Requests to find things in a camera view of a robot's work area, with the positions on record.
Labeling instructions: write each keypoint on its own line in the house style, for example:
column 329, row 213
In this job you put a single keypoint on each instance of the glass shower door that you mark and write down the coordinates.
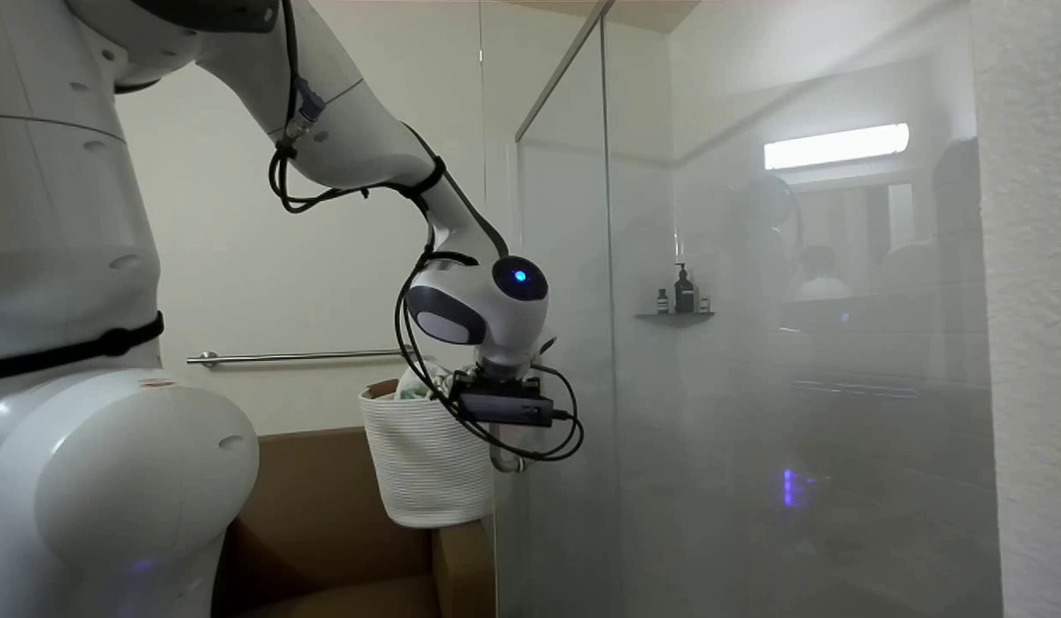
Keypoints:
column 822, row 447

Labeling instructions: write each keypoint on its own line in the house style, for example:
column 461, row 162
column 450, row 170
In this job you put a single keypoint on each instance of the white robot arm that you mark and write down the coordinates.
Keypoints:
column 114, row 478

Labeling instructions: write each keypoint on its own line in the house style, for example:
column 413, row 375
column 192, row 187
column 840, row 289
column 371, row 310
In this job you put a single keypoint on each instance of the glass corner shower shelf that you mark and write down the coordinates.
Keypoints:
column 679, row 316

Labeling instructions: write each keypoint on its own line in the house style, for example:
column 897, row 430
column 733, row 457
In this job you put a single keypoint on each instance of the fixed glass shower panel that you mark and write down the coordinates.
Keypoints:
column 558, row 561

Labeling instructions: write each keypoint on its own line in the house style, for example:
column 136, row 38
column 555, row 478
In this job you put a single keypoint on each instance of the small dark bottle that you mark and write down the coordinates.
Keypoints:
column 663, row 303

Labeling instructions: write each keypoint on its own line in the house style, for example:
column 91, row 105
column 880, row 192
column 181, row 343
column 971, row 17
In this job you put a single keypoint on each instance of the dark pump soap bottle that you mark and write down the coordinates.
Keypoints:
column 685, row 289

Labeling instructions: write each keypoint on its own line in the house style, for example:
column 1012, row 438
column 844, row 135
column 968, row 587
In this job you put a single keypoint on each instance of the white woven laundry basket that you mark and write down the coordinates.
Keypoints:
column 431, row 473

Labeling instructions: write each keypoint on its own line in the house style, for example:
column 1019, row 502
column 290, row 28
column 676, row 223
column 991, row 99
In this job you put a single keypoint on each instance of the chrome towel bar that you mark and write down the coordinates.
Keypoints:
column 227, row 361

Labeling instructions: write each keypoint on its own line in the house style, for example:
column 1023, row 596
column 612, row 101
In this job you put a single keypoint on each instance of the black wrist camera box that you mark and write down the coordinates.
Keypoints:
column 500, row 401

